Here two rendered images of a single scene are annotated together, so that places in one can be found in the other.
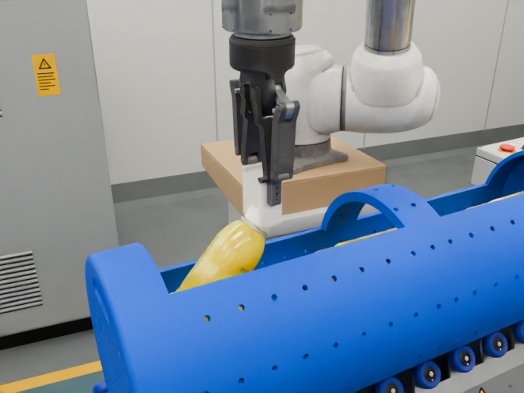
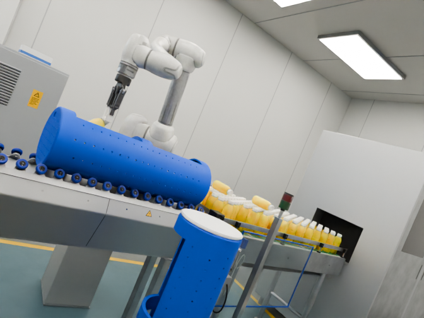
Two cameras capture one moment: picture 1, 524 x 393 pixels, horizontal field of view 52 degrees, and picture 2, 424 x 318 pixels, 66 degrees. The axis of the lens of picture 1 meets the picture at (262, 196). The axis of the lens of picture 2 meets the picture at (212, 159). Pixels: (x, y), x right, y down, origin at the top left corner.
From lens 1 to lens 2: 1.08 m
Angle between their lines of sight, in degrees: 27
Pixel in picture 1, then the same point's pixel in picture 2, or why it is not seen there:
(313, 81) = (137, 124)
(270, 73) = (123, 82)
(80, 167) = (27, 142)
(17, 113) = (14, 107)
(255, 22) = (123, 70)
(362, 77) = (153, 128)
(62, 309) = not seen: outside the picture
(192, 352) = (76, 129)
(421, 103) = (168, 143)
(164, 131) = not seen: hidden behind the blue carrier
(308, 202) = not seen: hidden behind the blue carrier
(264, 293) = (100, 130)
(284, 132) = (120, 96)
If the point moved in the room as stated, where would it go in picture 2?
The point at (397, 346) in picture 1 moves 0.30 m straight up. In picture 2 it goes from (127, 165) to (152, 107)
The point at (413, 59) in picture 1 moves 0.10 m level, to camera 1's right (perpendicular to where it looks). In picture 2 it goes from (170, 129) to (184, 134)
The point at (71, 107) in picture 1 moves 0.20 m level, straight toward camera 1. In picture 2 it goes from (38, 116) to (38, 118)
